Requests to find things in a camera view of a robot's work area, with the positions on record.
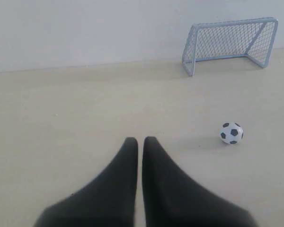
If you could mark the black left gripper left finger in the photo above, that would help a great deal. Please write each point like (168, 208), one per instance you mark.
(107, 201)

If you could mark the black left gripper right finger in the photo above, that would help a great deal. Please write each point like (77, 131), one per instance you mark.
(173, 199)

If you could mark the black and white soccer ball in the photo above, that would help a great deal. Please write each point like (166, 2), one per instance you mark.
(231, 133)

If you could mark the small white soccer goal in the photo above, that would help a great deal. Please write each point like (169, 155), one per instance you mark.
(250, 38)

